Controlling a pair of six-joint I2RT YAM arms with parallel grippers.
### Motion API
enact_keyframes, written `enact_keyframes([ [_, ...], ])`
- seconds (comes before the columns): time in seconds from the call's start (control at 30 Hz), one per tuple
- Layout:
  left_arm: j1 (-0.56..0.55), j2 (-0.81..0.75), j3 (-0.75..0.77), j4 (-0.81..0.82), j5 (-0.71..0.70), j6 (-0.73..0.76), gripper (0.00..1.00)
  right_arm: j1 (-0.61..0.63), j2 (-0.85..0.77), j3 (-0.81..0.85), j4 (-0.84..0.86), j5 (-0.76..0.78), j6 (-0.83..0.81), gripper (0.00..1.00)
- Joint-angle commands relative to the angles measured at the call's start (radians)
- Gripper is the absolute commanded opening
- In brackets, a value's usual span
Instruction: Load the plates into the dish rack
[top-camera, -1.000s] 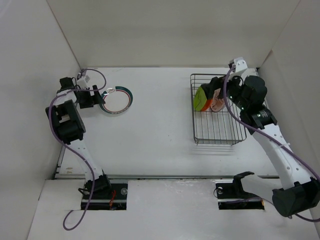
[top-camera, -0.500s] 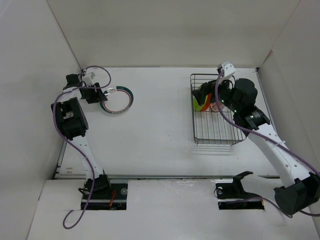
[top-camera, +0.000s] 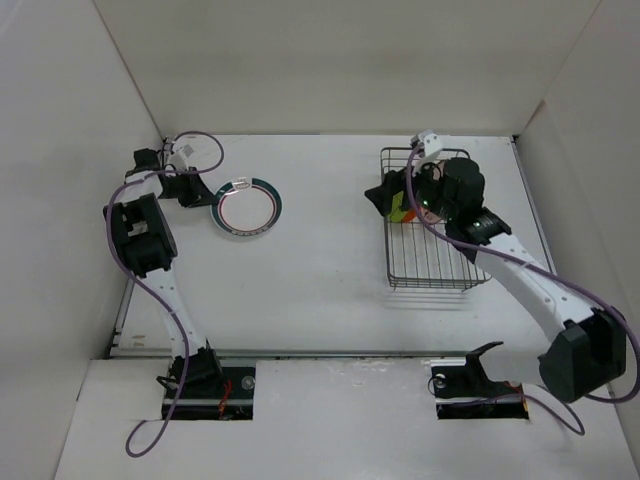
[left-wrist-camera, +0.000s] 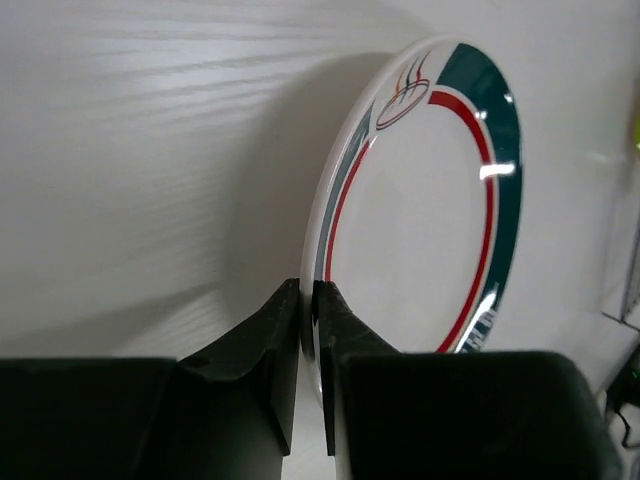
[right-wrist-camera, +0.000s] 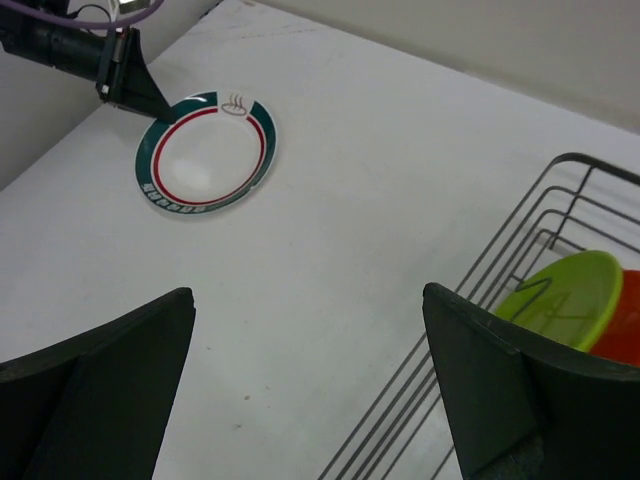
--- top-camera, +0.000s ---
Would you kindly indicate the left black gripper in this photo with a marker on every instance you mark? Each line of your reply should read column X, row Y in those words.
column 199, row 194

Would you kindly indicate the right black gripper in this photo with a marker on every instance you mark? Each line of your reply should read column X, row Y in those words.
column 381, row 196

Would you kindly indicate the lime green plate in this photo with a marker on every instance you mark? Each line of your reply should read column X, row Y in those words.
column 397, row 212

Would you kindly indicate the white plate teal rim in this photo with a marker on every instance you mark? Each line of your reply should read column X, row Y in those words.
column 246, row 207

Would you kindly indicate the white plate orange sunburst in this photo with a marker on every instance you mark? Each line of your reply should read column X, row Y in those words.
column 430, row 217

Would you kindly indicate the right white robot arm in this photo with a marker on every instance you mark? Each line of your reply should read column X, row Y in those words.
column 586, row 340

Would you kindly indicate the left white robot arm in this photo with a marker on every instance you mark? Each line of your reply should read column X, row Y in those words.
column 142, row 241

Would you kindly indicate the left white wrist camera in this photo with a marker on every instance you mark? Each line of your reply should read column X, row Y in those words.
column 179, row 160

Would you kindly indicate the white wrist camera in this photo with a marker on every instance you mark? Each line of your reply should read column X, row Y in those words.
column 427, row 145
column 179, row 160

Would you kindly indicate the black wire dish rack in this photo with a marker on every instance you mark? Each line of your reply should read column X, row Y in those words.
column 417, row 258

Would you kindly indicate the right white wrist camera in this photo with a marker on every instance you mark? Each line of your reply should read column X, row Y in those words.
column 427, row 145

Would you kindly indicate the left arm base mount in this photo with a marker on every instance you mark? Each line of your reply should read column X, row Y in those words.
column 215, row 392

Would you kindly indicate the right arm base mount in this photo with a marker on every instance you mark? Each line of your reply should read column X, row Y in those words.
column 463, row 391

